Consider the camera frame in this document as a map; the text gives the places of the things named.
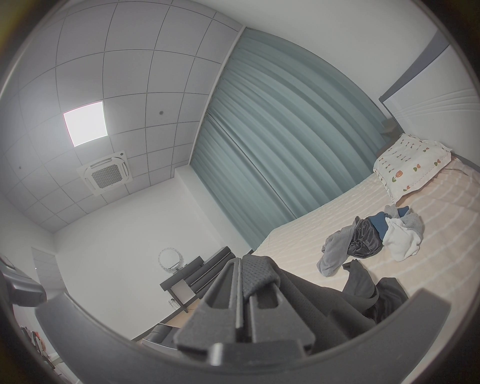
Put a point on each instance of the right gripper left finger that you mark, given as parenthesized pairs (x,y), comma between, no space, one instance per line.
(221,318)

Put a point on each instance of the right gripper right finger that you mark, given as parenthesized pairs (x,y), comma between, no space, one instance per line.
(277,330)

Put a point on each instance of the black T-shirt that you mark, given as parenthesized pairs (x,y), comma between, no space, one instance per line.
(318,307)

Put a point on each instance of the bed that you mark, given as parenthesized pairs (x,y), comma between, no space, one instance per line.
(431,262)

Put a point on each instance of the black chest of drawers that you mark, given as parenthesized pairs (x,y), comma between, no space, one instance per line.
(212,270)

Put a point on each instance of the round mirror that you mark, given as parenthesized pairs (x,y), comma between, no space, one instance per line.
(170,258)

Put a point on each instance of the grey garment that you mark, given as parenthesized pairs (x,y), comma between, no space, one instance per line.
(333,247)

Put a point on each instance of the black shiny garment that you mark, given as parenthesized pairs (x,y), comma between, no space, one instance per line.
(363,236)

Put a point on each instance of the blue-green curtain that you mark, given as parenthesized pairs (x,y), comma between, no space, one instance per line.
(300,112)
(232,180)

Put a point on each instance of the dark blue garment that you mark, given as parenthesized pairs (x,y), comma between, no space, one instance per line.
(378,223)

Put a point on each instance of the white garment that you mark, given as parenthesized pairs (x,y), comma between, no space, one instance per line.
(401,240)

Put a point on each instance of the ceiling air conditioner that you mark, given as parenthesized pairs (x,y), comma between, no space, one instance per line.
(105,173)

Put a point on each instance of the white printed pillow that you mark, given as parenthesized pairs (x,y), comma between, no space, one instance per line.
(408,165)

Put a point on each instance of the grey bedside table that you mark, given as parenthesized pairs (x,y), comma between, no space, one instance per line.
(389,126)

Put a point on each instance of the square ceiling light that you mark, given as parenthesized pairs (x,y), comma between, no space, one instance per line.
(85,123)

